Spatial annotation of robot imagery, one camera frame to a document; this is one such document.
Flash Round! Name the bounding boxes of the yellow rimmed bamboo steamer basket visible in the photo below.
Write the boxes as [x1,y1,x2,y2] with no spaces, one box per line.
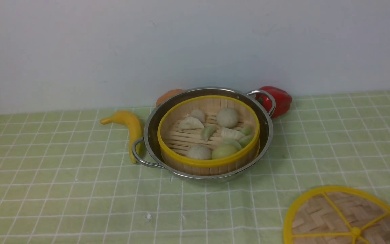
[157,95,261,177]

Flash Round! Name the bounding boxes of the yellow woven bamboo steamer lid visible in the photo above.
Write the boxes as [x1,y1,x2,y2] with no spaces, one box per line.
[283,186,390,244]

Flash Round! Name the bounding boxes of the stainless steel pot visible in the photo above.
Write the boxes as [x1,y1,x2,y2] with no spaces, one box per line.
[132,87,275,181]

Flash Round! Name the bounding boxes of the white dumpling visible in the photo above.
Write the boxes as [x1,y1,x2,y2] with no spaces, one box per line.
[178,116,205,131]
[221,127,246,141]
[190,109,206,123]

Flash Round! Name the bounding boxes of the green dumpling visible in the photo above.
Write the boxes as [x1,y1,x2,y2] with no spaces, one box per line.
[238,135,254,148]
[200,125,218,142]

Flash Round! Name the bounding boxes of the orange fruit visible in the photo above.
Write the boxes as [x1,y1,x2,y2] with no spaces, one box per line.
[156,89,185,107]

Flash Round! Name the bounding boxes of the green round bun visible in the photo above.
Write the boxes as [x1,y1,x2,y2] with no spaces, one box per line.
[211,144,239,159]

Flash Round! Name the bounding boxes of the yellow banana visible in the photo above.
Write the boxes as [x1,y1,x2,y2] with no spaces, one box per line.
[100,110,143,164]

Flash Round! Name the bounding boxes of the red bell pepper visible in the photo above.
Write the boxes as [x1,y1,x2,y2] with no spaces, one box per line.
[255,86,293,119]

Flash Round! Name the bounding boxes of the green checked tablecloth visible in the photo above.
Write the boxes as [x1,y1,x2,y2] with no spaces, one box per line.
[0,91,390,244]

